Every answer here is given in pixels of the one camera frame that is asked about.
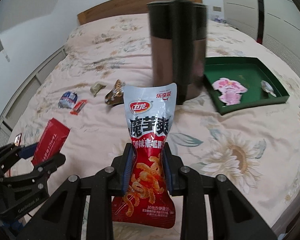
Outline red rectangular snack packet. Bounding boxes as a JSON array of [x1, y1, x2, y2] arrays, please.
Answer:
[[31, 118, 70, 166]]

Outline small red candy wrapper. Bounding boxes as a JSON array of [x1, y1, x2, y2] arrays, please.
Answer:
[[70, 100, 88, 115]]

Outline blue white snack packet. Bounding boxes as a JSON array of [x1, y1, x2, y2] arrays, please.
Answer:
[[58, 91, 78, 109]]

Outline olive green small packet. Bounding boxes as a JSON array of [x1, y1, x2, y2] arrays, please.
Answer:
[[90, 82, 106, 97]]

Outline gold brown snack bag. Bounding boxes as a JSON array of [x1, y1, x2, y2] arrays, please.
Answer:
[[105, 80, 126, 106]]

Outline red white konjac snack bag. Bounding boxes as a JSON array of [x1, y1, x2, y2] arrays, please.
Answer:
[[111, 83, 177, 229]]

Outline pink cartoon snack packet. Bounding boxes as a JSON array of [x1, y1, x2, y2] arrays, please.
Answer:
[[212, 77, 248, 106]]

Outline small clear pink candy packet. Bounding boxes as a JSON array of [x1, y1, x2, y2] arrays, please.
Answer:
[[261, 80, 276, 97]]

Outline floral pink bed quilt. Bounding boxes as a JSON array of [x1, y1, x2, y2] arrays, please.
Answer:
[[0, 13, 300, 240]]

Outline green tray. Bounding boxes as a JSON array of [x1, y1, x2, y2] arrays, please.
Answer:
[[204, 57, 289, 115]]

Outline wooden headboard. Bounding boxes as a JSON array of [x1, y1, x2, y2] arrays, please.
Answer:
[[77, 0, 203, 25]]

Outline brown black electric kettle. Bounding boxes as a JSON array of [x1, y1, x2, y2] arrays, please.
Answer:
[[147, 0, 207, 105]]

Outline white wardrobe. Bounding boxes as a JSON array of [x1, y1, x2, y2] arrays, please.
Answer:
[[223, 0, 300, 77]]

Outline wall switch plate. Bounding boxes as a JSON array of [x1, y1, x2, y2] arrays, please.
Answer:
[[213, 6, 222, 12]]

